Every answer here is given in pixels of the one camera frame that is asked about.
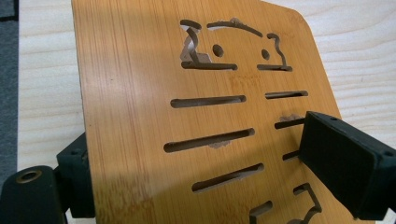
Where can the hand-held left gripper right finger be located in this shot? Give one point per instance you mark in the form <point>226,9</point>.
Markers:
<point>342,165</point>

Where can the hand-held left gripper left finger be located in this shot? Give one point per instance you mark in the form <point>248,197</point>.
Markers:
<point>74,174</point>

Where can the slotted orange wooden board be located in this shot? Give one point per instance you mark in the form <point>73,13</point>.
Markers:
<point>140,124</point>

